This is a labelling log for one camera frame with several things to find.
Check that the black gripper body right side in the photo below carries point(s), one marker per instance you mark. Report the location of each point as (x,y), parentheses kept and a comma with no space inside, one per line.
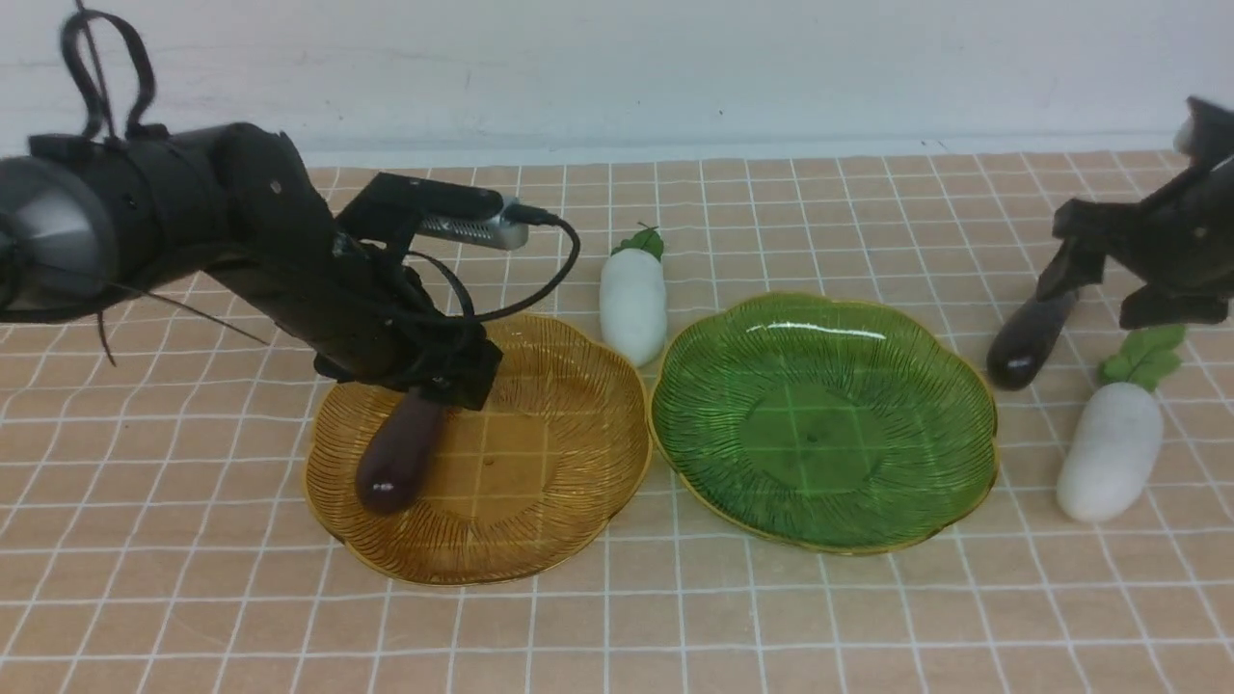
(1179,237)

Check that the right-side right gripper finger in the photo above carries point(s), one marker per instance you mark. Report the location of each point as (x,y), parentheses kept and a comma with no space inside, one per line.
(1150,307)

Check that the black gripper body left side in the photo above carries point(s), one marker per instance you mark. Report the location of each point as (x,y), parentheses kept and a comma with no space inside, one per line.
(360,312)

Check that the right-side right gripper black finger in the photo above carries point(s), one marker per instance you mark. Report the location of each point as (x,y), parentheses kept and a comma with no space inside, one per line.
(1077,264)

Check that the purple eggplant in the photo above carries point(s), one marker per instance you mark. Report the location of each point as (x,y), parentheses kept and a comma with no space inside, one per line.
(1027,339)
(395,463)

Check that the white radish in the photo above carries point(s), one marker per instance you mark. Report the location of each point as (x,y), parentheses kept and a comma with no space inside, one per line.
(1119,434)
(633,297)

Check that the amber ribbed plastic plate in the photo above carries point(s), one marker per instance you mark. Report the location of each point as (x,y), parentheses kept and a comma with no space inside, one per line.
(558,451)

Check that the green ribbed plastic plate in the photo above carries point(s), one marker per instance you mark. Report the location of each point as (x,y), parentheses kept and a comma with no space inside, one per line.
(838,426)

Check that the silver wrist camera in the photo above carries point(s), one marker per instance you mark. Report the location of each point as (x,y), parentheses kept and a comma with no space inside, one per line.
(472,224)

